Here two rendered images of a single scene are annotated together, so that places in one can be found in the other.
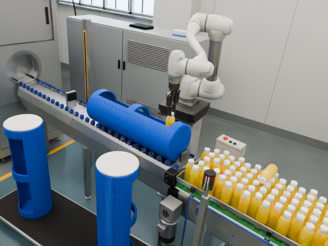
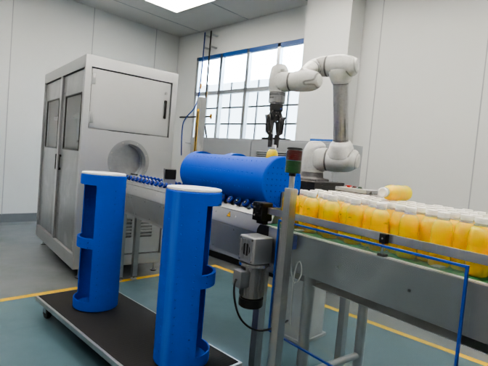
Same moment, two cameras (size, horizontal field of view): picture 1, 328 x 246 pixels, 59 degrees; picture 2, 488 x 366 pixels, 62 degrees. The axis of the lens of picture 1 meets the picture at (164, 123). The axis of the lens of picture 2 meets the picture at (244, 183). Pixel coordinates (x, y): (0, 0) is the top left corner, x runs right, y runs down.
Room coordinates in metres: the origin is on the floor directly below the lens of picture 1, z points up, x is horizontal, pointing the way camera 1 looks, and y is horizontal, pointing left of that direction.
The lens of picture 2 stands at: (-0.35, -0.52, 1.19)
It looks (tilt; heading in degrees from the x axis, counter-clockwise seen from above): 3 degrees down; 16
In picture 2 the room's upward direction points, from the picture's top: 5 degrees clockwise
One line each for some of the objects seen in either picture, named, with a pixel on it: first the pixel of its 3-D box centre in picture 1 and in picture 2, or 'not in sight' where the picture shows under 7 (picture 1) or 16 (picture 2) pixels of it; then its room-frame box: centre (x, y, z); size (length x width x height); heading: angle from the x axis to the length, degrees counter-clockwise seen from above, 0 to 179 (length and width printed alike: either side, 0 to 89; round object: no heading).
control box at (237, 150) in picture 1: (230, 147); (355, 197); (1.87, -0.51, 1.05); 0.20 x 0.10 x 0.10; 54
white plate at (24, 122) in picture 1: (23, 122); (104, 173); (1.98, 1.09, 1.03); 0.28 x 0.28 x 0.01
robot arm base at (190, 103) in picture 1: (185, 98); (309, 176); (2.55, -0.18, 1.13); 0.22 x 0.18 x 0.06; 61
